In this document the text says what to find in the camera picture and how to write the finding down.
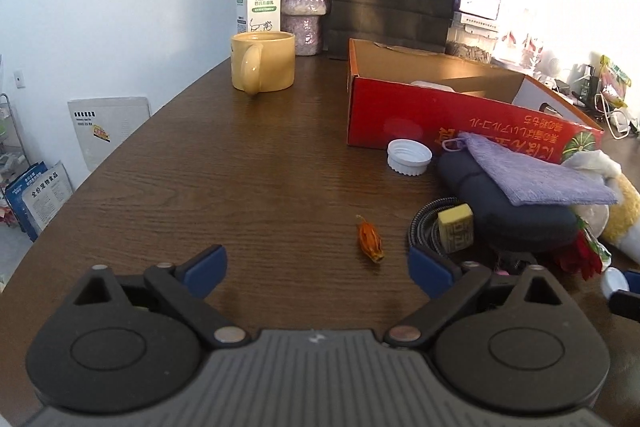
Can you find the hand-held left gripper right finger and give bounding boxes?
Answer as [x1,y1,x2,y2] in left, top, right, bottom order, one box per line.
[384,247,568,350]

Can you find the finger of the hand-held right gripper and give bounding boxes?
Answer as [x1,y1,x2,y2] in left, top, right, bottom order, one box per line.
[607,289,640,324]

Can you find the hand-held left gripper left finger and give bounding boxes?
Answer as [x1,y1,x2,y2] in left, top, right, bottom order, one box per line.
[74,244,251,349]

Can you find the braided black cable coil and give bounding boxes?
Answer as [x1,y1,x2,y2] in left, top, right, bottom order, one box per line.
[407,197,468,259]

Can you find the red artificial flower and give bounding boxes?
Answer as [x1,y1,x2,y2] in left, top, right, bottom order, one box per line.
[554,216,613,281]

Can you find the navy blue zip case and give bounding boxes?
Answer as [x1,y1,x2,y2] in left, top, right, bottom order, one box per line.
[436,152,581,254]

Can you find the yellow and white plush toy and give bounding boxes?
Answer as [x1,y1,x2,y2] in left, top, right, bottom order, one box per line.
[562,149,640,259]

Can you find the purple towel cloth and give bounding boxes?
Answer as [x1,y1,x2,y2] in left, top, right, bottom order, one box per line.
[439,132,618,206]

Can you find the red cardboard box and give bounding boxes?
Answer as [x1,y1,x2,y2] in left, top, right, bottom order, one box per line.
[346,38,605,165]

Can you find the yellow mahjong tile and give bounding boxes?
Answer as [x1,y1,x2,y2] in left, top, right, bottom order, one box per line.
[437,203,475,256]

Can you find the dried orange flower bud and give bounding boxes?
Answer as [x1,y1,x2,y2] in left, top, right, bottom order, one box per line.
[355,214,387,264]

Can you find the white bottle cap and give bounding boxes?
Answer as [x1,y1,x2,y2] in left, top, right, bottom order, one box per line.
[386,139,433,178]

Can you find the white paper carton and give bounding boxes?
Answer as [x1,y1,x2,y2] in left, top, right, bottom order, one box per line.
[67,96,152,172]

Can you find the blue printed bags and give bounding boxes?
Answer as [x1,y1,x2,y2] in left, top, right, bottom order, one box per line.
[4,161,74,243]

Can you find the small white object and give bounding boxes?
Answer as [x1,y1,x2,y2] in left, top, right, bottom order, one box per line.
[410,80,457,94]

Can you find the yellow ceramic mug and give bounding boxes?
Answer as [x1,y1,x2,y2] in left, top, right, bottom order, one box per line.
[230,31,297,96]

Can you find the clear sunflower seed container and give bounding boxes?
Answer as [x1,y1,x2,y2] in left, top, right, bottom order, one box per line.
[445,38,496,66]

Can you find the yellow snack bag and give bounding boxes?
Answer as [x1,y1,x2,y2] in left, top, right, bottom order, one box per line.
[599,55,631,108]

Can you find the dark green bottle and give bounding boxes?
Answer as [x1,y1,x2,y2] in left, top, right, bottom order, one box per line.
[570,64,601,100]

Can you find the small white desk fan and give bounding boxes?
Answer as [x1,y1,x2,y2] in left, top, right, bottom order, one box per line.
[537,49,564,81]

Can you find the flat white box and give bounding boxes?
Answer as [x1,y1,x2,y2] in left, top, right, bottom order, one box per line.
[450,12,501,42]

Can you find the metal wire rack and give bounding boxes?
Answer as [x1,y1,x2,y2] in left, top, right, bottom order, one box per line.
[0,93,26,188]

